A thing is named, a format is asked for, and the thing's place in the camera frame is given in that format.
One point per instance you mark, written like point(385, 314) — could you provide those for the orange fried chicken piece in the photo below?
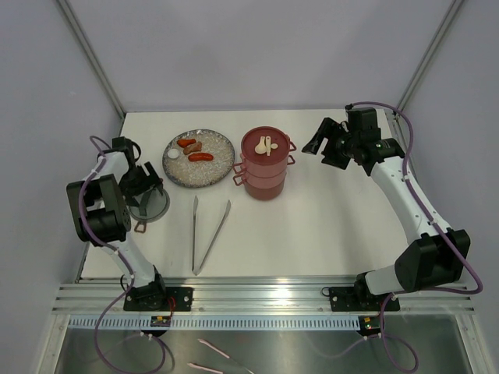
point(183, 143)

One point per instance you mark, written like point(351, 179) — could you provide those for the pink stick upper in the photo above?
point(213, 348)

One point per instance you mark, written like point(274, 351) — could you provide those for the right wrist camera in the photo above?
point(363, 121)

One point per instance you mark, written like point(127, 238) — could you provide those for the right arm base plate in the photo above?
point(344, 299)

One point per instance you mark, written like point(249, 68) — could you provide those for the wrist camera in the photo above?
point(363, 121)
point(126, 145)

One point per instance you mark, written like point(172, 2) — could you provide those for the dark red lunch container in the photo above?
point(263, 189)

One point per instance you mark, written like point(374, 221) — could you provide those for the white slotted cable duct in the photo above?
point(243, 323)

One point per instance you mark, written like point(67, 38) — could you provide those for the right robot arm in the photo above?
point(435, 252)

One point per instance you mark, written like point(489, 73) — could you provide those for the aluminium front rail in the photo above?
point(252, 296)

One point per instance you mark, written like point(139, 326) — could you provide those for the right aluminium post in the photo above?
point(429, 55)

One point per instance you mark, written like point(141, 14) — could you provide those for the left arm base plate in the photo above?
point(183, 298)

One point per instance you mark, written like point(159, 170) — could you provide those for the small white rice bowl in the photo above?
point(173, 154)

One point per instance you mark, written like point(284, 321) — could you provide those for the aluminium post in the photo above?
point(429, 55)
point(76, 28)

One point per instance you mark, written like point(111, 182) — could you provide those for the red sausage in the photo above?
point(197, 157)

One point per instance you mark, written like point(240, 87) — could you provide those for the pink stick lower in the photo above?
point(204, 368)

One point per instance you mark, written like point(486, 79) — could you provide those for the left aluminium post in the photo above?
point(76, 28)

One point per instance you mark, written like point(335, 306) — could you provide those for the metal tongs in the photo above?
point(199, 257)

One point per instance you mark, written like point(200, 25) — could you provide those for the speckled ceramic plate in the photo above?
point(201, 174)

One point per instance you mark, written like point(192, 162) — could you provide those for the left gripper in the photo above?
point(150, 181)

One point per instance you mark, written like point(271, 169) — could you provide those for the pink stick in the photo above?
point(204, 368)
point(213, 348)

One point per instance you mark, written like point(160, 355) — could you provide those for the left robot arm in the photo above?
point(100, 205)

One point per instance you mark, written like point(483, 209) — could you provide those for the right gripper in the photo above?
point(326, 131)

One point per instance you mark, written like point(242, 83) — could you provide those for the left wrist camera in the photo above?
point(126, 145)

